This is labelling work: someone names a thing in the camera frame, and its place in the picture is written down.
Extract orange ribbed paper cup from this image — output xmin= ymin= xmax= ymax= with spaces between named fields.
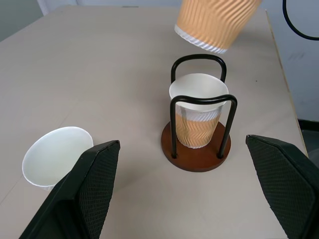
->
xmin=169 ymin=73 xmax=229 ymax=149
xmin=174 ymin=0 xmax=263 ymax=55

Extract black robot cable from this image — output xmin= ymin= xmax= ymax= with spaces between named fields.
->
xmin=282 ymin=0 xmax=319 ymax=41

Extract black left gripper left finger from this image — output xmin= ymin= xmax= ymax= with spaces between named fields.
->
xmin=19 ymin=139 xmax=121 ymax=239

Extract wire cup holder wooden base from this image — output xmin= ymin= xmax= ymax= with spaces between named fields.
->
xmin=161 ymin=54 xmax=238 ymax=173

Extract white paper cup on table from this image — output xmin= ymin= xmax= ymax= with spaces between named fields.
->
xmin=21 ymin=126 xmax=94 ymax=192

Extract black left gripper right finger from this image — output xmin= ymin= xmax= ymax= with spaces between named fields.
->
xmin=245 ymin=134 xmax=319 ymax=239

